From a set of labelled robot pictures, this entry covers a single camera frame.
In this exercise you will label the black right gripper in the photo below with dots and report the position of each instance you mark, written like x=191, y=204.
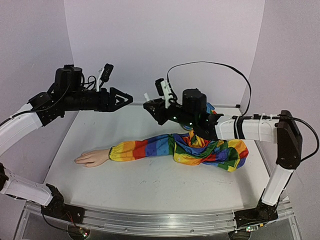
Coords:
x=162, y=111

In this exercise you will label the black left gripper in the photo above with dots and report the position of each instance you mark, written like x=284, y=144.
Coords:
x=113, y=105

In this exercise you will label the clear glitter nail polish bottle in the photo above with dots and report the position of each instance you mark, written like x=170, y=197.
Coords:
x=146, y=97

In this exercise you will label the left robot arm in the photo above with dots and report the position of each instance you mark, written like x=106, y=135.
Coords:
x=30, y=137

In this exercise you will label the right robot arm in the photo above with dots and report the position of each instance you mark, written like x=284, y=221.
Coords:
x=279, y=129

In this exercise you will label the mannequin hand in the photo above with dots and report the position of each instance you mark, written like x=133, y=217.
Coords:
x=93, y=158

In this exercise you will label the rainbow striped sleeve cloth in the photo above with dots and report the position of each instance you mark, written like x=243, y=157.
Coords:
x=188, y=149

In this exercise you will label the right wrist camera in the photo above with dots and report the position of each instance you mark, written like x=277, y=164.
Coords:
x=165, y=88

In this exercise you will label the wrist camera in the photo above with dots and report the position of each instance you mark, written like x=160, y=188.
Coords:
x=165, y=88
x=104, y=76

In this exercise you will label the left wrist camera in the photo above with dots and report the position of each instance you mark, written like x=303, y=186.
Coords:
x=104, y=76

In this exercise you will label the aluminium front rail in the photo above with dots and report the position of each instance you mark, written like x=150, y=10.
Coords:
x=103, y=223

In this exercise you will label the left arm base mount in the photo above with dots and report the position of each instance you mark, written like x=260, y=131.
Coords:
x=58, y=209

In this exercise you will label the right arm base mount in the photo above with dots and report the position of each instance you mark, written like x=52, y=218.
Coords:
x=261, y=214

